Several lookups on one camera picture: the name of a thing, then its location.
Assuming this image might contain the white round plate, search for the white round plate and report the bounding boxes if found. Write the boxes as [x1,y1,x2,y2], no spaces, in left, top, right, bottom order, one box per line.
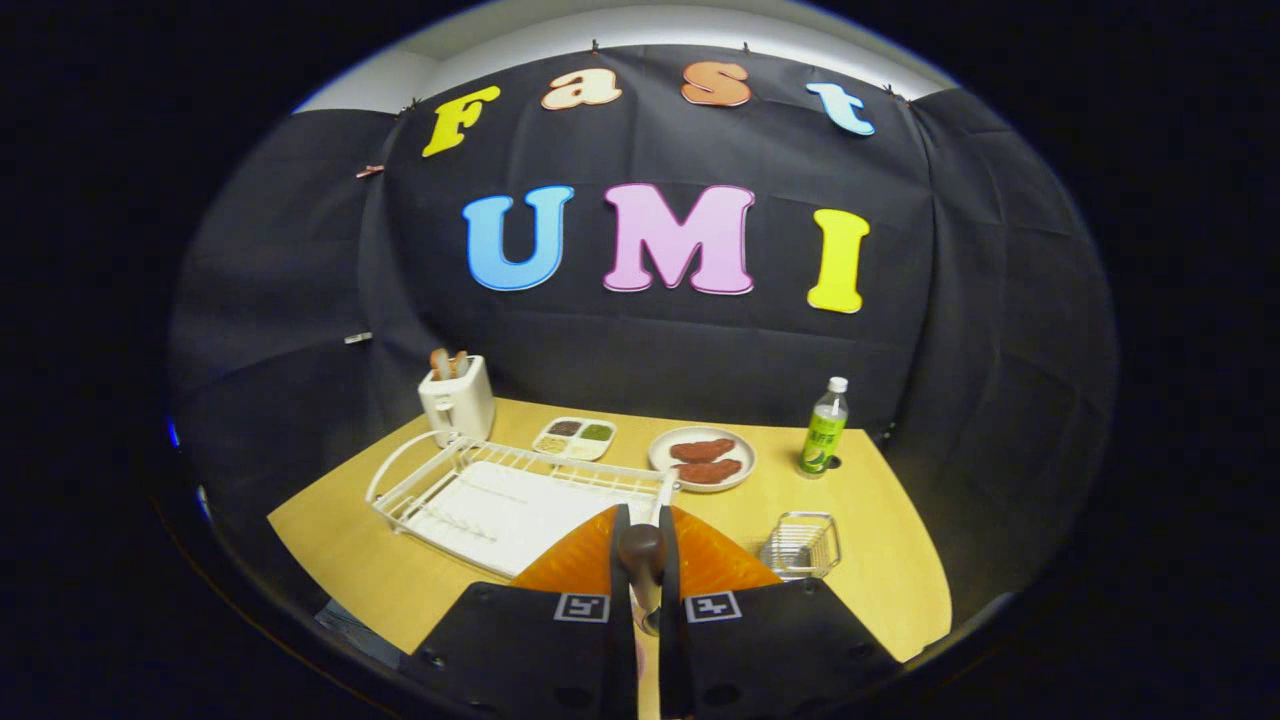
[647,426,757,494]

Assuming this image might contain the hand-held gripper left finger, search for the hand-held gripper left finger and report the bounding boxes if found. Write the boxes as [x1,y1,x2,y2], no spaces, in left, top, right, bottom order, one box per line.
[400,503,638,720]

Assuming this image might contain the white divided grain tray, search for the white divided grain tray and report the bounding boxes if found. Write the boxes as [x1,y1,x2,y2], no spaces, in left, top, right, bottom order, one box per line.
[532,417,618,462]

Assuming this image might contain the green label drink bottle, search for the green label drink bottle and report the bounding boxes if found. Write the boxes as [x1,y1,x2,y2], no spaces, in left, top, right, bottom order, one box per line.
[797,376,850,479]

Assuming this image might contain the white wire dish rack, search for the white wire dish rack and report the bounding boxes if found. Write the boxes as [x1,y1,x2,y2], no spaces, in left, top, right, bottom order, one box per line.
[365,431,681,579]

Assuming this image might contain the silver wire basket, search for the silver wire basket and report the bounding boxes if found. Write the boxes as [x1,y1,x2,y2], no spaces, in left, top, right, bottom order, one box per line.
[759,511,842,582]

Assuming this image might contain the brown-handled spoon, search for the brown-handled spoon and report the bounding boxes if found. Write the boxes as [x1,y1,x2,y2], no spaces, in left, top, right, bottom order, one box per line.
[617,523,669,637]

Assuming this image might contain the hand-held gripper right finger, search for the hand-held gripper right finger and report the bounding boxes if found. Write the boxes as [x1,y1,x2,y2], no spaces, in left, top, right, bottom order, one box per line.
[658,503,901,720]

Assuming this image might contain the white toaster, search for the white toaster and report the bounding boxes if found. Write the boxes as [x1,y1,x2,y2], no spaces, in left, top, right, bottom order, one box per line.
[418,355,496,447]

